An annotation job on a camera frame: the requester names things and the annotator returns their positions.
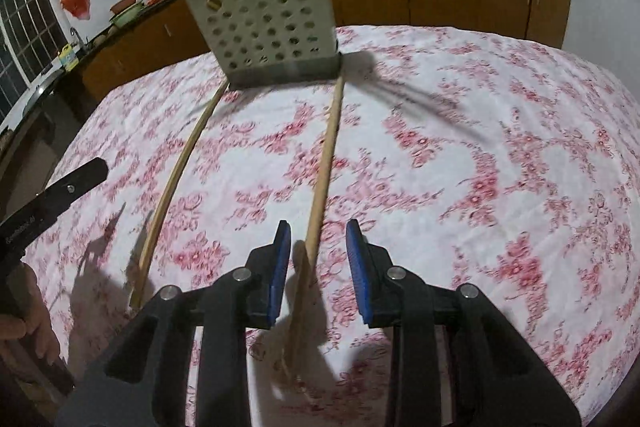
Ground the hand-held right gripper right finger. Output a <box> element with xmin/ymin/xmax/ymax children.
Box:
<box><xmin>346</xmin><ymin>219</ymin><xmax>583</xmax><ymax>427</ymax></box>

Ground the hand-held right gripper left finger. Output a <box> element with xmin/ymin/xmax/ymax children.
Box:
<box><xmin>55</xmin><ymin>221</ymin><xmax>292</xmax><ymax>427</ymax></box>

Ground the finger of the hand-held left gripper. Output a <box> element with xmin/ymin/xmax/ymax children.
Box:
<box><xmin>34</xmin><ymin>158</ymin><xmax>110</xmax><ymax>220</ymax></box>

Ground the wooden chopstick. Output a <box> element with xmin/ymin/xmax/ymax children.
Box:
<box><xmin>129</xmin><ymin>79</ymin><xmax>232</xmax><ymax>310</ymax></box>
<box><xmin>282</xmin><ymin>77</ymin><xmax>346</xmax><ymax>375</ymax></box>

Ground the person's left hand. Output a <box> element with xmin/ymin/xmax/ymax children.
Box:
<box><xmin>0</xmin><ymin>266</ymin><xmax>62</xmax><ymax>364</ymax></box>

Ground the yellow green sponge pack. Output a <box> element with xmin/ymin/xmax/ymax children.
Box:
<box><xmin>56</xmin><ymin>46</ymin><xmax>79</xmax><ymax>71</ymax></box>

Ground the red floral tablecloth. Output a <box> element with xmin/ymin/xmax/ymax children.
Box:
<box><xmin>20</xmin><ymin>24</ymin><xmax>640</xmax><ymax>427</ymax></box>

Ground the barred window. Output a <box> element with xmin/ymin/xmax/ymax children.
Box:
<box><xmin>0</xmin><ymin>0</ymin><xmax>72</xmax><ymax>118</ymax></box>

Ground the green pot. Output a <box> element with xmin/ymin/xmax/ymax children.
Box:
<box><xmin>109</xmin><ymin>0</ymin><xmax>147</xmax><ymax>28</ymax></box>

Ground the red plastic bag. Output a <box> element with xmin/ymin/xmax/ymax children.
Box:
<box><xmin>60</xmin><ymin>0</ymin><xmax>92</xmax><ymax>21</ymax></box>

